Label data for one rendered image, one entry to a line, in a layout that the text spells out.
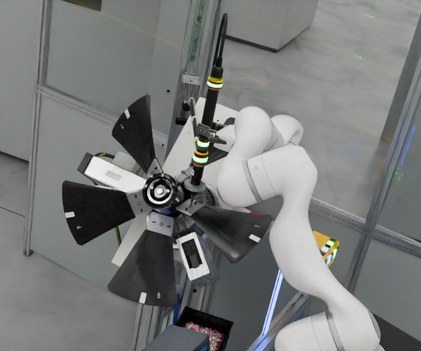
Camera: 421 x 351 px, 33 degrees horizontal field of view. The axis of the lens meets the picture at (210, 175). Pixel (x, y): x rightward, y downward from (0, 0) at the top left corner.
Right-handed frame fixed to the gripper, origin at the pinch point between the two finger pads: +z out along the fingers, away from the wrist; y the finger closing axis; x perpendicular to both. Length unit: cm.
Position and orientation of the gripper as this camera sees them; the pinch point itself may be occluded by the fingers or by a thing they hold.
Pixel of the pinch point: (206, 127)
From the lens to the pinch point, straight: 215.5
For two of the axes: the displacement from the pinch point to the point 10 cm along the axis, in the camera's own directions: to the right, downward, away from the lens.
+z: -8.5, -3.8, 3.7
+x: 1.9, -8.7, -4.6
